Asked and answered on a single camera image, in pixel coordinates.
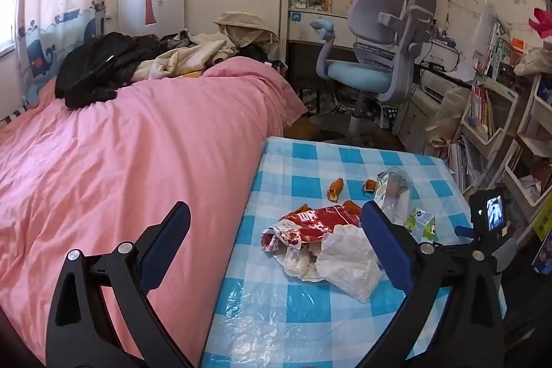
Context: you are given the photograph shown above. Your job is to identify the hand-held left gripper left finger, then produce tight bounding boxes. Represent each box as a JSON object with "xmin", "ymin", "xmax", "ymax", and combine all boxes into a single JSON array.
[{"xmin": 45, "ymin": 201, "xmax": 195, "ymax": 368}]

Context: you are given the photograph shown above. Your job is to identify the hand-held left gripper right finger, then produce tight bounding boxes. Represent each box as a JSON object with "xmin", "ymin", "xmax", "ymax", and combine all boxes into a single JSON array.
[{"xmin": 360, "ymin": 201, "xmax": 505, "ymax": 368}]

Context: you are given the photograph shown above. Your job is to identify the white tissue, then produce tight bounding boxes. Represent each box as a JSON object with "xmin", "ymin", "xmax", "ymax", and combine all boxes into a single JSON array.
[{"xmin": 316, "ymin": 223, "xmax": 384, "ymax": 304}]

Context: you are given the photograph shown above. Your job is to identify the red snack bag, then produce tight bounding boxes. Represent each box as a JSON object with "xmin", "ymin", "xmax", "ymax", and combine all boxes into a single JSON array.
[{"xmin": 259, "ymin": 204, "xmax": 363, "ymax": 254}]

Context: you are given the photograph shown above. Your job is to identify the white wrapper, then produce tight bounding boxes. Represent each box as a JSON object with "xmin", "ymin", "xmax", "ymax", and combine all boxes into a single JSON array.
[{"xmin": 276, "ymin": 243, "xmax": 328, "ymax": 282}]

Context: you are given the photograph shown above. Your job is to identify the pink duvet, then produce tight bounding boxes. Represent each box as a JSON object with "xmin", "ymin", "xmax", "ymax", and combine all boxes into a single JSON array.
[{"xmin": 0, "ymin": 60, "xmax": 309, "ymax": 368}]

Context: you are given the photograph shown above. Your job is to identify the clear plastic bag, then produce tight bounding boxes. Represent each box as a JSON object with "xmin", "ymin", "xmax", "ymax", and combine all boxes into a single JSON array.
[{"xmin": 425, "ymin": 86, "xmax": 471, "ymax": 145}]

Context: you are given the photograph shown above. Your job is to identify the white drawer cabinet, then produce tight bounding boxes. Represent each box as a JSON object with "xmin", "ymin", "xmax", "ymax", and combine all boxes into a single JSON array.
[{"xmin": 392, "ymin": 92, "xmax": 432, "ymax": 145}]

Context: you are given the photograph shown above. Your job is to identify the blue checkered tablecloth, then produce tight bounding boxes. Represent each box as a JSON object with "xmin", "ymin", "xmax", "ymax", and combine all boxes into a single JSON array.
[{"xmin": 200, "ymin": 136, "xmax": 507, "ymax": 368}]

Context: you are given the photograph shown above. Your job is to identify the white printer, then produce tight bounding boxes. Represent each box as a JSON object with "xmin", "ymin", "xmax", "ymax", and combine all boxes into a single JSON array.
[{"xmin": 420, "ymin": 66, "xmax": 473, "ymax": 101}]

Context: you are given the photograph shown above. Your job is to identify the cream cloth bundle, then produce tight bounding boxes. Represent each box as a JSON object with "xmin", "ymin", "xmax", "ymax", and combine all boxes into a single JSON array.
[{"xmin": 513, "ymin": 49, "xmax": 552, "ymax": 78}]

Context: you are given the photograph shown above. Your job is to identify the row of upright books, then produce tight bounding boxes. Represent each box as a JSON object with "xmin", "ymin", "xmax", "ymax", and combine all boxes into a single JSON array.
[{"xmin": 472, "ymin": 1, "xmax": 512, "ymax": 76}]

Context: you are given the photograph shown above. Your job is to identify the black jacket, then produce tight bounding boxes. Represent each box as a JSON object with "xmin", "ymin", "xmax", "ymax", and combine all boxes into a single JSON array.
[{"xmin": 55, "ymin": 32, "xmax": 173, "ymax": 109}]

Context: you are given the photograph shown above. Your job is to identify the beige crumpled clothes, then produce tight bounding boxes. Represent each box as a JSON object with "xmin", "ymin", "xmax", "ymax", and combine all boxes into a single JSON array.
[{"xmin": 131, "ymin": 34, "xmax": 240, "ymax": 82}]

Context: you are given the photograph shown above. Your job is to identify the magenta bag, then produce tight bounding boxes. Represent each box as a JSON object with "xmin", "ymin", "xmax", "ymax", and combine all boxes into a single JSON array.
[{"xmin": 528, "ymin": 8, "xmax": 552, "ymax": 39}]

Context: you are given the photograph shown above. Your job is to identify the khaki cloth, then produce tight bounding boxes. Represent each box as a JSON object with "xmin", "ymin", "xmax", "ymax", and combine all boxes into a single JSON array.
[{"xmin": 214, "ymin": 11, "xmax": 281, "ymax": 60}]

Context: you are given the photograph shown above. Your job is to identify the grey blue desk chair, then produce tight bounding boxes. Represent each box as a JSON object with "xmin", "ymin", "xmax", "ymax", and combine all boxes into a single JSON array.
[{"xmin": 309, "ymin": 0, "xmax": 438, "ymax": 147}]

